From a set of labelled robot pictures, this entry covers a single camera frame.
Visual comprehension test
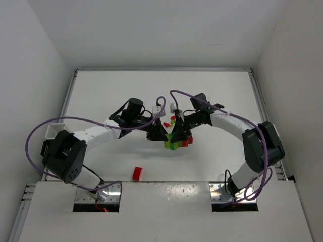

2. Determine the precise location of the multicolour lego brick stack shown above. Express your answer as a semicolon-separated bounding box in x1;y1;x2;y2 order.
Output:
164;134;193;150

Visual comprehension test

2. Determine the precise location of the red curved lego brick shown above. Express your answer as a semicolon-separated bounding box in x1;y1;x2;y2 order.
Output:
132;167;143;182

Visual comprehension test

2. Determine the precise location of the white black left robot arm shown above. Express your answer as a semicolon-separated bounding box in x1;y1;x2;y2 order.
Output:
42;98;167;193

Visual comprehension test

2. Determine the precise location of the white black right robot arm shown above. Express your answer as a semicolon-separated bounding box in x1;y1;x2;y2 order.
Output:
170;93;285;196

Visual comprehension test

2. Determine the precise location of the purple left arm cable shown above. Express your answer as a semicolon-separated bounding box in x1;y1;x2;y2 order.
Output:
25;96;166;192

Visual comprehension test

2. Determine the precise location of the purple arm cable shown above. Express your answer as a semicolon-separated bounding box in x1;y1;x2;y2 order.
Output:
25;96;166;192
169;89;273;205

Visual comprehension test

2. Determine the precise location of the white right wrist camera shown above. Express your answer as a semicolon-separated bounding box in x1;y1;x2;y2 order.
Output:
170;103;183;116

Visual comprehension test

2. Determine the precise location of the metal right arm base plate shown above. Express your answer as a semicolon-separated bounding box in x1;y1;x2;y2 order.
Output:
208;181;257;202

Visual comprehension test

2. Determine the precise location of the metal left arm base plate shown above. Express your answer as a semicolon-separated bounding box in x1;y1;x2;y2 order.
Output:
75;183;122;204

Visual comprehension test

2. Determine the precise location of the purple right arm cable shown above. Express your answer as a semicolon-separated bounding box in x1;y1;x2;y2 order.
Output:
169;89;273;205

